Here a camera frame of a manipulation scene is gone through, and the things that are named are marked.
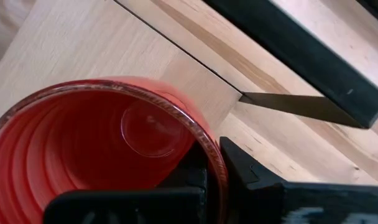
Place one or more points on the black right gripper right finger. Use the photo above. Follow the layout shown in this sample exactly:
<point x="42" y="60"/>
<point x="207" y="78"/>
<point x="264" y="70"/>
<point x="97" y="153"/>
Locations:
<point x="301" y="205"/>

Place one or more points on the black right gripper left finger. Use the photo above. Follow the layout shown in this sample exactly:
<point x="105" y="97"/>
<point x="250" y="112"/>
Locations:
<point x="130" y="208"/>

